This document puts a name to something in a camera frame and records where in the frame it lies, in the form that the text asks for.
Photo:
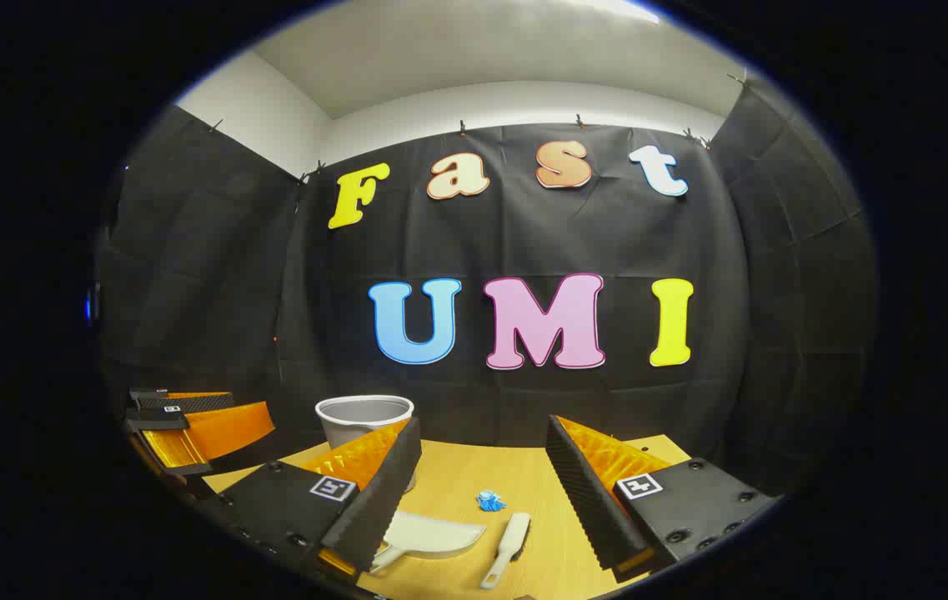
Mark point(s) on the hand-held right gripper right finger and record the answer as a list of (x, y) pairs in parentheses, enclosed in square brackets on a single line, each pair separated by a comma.
[(590, 500)]

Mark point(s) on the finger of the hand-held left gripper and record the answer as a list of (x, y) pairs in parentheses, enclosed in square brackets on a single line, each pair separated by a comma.
[(190, 403), (215, 433)]

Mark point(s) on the white ribbed garbage bin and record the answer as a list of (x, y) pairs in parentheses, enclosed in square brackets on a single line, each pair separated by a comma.
[(357, 429)]

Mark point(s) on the blue paper trash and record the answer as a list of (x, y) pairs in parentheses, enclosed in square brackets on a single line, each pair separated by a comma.
[(489, 502)]

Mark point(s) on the grey plastic dustpan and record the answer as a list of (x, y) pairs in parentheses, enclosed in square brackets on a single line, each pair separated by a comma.
[(432, 537)]

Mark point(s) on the small grey broom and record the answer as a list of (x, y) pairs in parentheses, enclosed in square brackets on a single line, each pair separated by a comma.
[(514, 533)]

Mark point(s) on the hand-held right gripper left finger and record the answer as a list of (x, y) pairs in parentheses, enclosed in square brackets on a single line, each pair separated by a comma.
[(382, 500)]

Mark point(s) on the wooden desktop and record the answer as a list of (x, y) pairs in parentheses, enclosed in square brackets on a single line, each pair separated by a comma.
[(457, 475)]

